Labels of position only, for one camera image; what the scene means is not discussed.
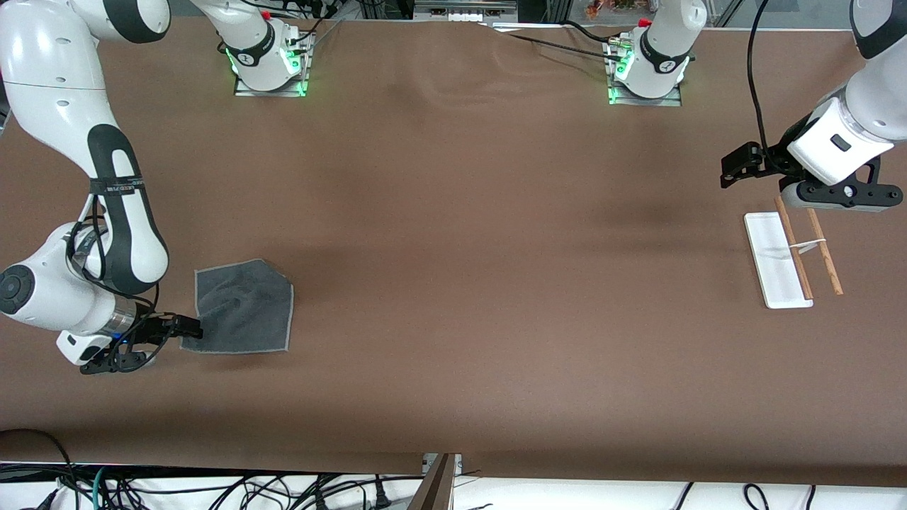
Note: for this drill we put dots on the brown wooden beam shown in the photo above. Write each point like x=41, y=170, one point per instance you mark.
x=436, y=489

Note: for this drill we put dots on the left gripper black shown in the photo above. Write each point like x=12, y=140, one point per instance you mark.
x=778, y=154

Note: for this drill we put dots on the brown table cover sheet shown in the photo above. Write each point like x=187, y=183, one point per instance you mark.
x=453, y=283

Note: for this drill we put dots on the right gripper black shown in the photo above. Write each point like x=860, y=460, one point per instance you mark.
x=150, y=329

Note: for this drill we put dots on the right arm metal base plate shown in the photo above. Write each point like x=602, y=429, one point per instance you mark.
x=273, y=92

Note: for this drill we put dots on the orange background objects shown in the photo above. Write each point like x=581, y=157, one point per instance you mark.
x=609, y=8

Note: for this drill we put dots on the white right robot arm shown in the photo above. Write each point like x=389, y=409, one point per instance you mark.
x=57, y=85

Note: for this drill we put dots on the white paper sheet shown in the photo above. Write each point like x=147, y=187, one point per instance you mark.
x=531, y=27

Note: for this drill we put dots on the white rack crossbar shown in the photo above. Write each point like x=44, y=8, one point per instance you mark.
x=808, y=246

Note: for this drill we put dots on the aluminium frame post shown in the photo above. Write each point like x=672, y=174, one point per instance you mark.
x=368, y=7

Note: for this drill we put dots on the grey towel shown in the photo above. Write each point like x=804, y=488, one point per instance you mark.
x=244, y=312

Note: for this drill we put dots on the small metal table bracket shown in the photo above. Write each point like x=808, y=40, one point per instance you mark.
x=458, y=464

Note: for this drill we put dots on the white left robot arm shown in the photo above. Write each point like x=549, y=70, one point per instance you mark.
x=669, y=35

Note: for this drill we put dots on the white rack base plate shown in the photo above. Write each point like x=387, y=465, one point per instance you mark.
x=772, y=262

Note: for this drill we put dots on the grey socket box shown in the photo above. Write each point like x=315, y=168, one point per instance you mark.
x=464, y=8

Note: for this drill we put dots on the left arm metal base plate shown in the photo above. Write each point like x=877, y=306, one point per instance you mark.
x=666, y=102

